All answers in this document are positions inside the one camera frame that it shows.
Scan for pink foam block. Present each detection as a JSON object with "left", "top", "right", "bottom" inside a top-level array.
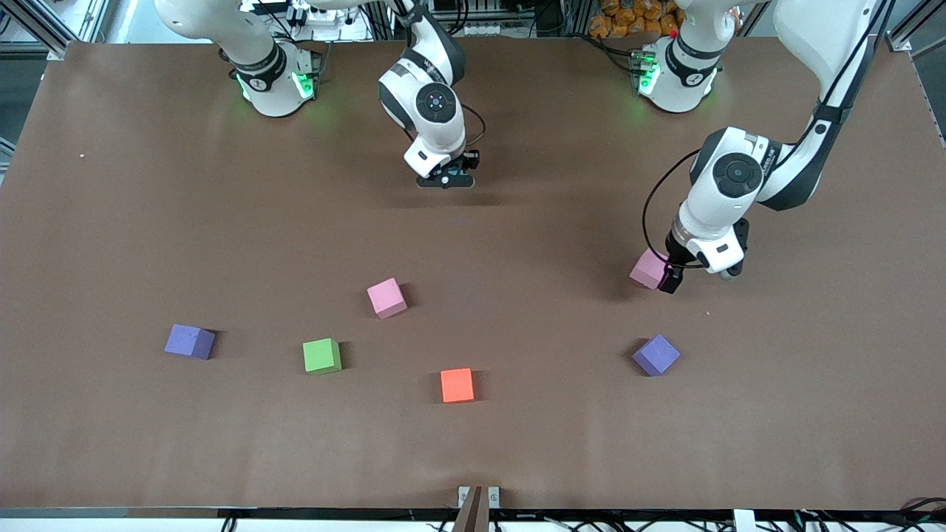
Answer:
[
  {"left": 629, "top": 248, "right": 670, "bottom": 290},
  {"left": 367, "top": 278, "right": 408, "bottom": 320}
]

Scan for purple foam block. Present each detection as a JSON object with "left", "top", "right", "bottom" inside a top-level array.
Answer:
[
  {"left": 164, "top": 324, "right": 217, "bottom": 361},
  {"left": 632, "top": 334, "right": 681, "bottom": 378}
]

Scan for green foam block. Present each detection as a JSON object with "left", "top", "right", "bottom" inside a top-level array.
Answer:
[{"left": 302, "top": 338, "right": 343, "bottom": 375}]

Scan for white power strip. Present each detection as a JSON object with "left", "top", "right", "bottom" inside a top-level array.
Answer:
[{"left": 285, "top": 0, "right": 374, "bottom": 41}]

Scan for orange snack bags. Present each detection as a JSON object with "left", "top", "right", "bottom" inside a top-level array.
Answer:
[{"left": 589, "top": 0, "right": 684, "bottom": 39}]

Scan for orange foam block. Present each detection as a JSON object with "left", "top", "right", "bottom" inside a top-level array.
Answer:
[{"left": 440, "top": 368, "right": 475, "bottom": 403}]

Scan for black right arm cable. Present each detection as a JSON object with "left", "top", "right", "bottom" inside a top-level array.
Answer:
[{"left": 460, "top": 103, "right": 487, "bottom": 149}]

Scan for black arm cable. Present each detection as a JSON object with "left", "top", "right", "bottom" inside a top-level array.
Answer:
[
  {"left": 460, "top": 103, "right": 487, "bottom": 149},
  {"left": 642, "top": 150, "right": 703, "bottom": 256}
]

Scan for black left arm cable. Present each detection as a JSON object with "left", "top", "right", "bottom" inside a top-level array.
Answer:
[{"left": 642, "top": 150, "right": 703, "bottom": 256}]

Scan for black base cable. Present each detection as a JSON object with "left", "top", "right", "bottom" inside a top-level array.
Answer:
[{"left": 584, "top": 33, "right": 640, "bottom": 75}]

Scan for silver metal bracket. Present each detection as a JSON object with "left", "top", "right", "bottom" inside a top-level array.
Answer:
[{"left": 458, "top": 485, "right": 500, "bottom": 509}]

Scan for tangled black cables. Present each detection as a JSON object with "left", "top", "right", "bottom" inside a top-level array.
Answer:
[{"left": 794, "top": 497, "right": 946, "bottom": 532}]

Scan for brown camera mount bar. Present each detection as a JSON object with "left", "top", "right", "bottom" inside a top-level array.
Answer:
[{"left": 451, "top": 485, "right": 490, "bottom": 532}]

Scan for aluminium frame rail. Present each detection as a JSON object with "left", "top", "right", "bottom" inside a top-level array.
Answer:
[
  {"left": 0, "top": 0, "right": 112, "bottom": 60},
  {"left": 887, "top": 0, "right": 946, "bottom": 52}
]

